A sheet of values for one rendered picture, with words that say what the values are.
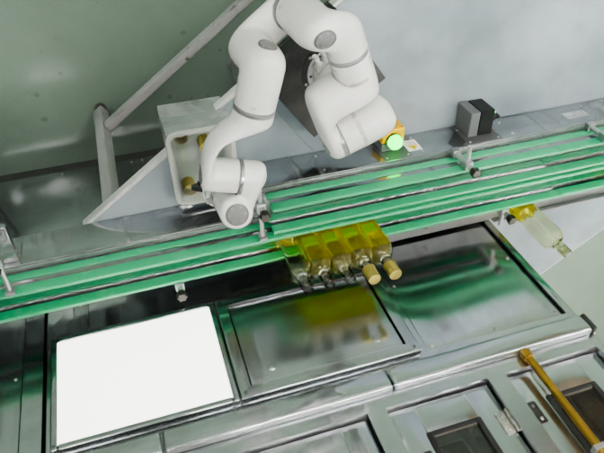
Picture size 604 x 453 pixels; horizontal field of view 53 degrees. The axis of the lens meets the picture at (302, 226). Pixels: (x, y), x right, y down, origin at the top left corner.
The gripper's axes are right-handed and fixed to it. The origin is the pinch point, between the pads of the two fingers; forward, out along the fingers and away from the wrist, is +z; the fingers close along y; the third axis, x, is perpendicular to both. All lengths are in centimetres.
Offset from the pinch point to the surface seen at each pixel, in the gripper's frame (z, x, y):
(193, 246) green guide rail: 1.1, -18.6, -9.4
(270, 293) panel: -2.3, -36.3, 8.5
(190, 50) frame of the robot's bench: 65, 23, 5
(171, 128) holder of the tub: 4.8, 13.0, -8.6
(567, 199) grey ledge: 11, -37, 116
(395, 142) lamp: 4, -2, 52
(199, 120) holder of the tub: 6.1, 13.2, -1.3
